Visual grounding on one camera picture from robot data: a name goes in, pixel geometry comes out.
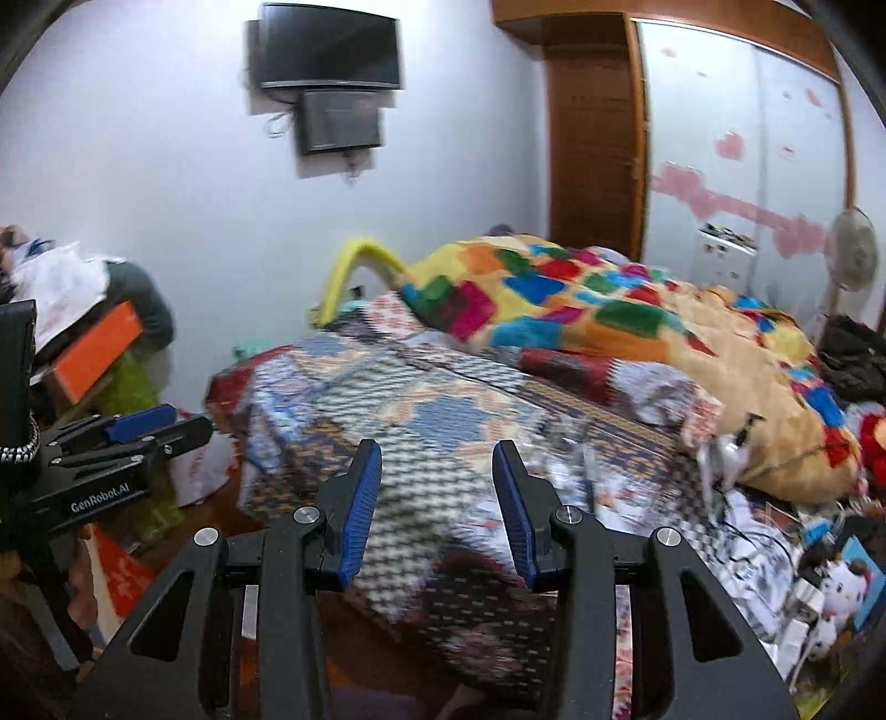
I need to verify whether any white cat plush toy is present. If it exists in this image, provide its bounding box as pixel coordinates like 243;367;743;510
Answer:
795;554;871;669

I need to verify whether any patterned tablecloth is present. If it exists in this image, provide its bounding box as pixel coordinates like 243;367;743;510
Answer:
206;291;724;703

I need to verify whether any black bag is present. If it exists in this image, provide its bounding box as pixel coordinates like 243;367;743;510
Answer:
818;313;886;404

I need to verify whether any white plastic shopping bag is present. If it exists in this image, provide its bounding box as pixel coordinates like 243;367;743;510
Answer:
168;408;238;508

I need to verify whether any small black wall monitor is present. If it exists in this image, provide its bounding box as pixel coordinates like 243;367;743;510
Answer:
296;89;386;157

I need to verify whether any blue book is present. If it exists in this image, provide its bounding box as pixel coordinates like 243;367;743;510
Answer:
839;534;886;631

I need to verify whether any white standing fan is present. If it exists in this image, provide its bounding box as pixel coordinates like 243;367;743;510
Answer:
813;206;880;351

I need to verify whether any yellow curved tube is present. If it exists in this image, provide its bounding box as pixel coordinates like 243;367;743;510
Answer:
317;235;411;328

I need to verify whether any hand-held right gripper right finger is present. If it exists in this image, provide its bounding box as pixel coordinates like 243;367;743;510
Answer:
491;438;800;720

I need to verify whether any wooden wardrobe with white doors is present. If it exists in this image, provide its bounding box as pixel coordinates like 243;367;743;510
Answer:
490;0;863;333

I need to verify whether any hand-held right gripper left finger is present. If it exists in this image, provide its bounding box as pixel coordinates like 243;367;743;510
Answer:
76;438;384;720

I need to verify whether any person's left hand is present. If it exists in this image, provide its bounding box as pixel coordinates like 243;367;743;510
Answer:
68;524;102;628

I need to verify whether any orange box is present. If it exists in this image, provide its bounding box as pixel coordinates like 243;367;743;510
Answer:
54;300;144;407

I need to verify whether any red plush toy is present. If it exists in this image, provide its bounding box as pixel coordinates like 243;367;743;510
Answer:
857;407;886;489

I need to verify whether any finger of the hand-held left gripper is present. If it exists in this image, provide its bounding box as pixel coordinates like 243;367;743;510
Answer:
42;405;178;455
62;414;214;486

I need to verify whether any colourful patchwork blanket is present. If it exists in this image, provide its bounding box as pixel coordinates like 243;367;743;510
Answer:
400;234;863;494

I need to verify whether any pile of clothes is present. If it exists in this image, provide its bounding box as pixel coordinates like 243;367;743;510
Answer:
0;223;177;361

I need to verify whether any black wall television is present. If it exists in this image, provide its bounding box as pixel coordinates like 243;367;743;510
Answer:
247;2;403;91

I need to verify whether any green leaf-print storage bag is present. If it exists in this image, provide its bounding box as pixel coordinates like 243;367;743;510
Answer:
100;342;184;544

